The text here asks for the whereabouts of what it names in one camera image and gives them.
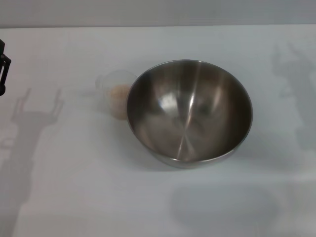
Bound stainless steel mixing bowl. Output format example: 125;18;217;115
126;59;254;169

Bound clear plastic measuring cup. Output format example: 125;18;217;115
95;70;139;121

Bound rice grains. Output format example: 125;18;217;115
106;83;132;120

